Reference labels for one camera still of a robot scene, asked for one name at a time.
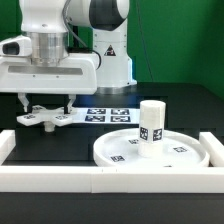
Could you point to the white cross-shaped table base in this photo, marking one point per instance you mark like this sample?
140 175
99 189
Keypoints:
50 118

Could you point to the white front fence bar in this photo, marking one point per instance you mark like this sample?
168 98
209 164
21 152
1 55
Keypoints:
110 180

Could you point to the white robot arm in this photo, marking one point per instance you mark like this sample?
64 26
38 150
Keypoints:
67 47

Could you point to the white right fence bar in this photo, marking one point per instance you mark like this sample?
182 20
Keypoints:
214 148

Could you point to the white round table top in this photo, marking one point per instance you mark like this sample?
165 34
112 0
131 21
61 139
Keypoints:
135 148

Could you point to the white fence bar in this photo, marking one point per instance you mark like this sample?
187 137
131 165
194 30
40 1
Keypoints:
110 180
214 148
7 144

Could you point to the white marker sheet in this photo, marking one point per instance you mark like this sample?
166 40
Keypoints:
106 115

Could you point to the white left fence bar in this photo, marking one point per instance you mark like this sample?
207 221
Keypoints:
7 144

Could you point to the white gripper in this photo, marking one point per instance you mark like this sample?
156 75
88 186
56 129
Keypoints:
41 65

